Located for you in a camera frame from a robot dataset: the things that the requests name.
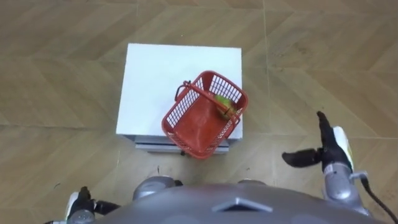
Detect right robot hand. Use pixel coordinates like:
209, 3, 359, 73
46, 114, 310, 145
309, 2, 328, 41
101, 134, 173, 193
281, 111, 355, 174

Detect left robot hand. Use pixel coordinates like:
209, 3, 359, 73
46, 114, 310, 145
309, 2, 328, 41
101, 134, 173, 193
64, 186, 121, 220

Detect robot body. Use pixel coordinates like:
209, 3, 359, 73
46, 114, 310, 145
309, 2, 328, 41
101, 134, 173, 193
93, 183, 386, 224

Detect green fruit soft toy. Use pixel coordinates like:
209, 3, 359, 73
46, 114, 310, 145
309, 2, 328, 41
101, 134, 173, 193
214, 94, 237, 121

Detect white square low table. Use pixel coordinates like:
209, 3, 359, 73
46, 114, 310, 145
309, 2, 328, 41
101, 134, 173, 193
116, 43, 244, 154

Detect red plastic shopping basket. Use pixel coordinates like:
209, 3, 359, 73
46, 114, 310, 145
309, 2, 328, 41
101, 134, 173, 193
161, 70, 249, 160

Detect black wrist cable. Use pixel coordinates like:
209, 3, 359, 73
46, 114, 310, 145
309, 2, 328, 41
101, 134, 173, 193
349, 170, 398, 224

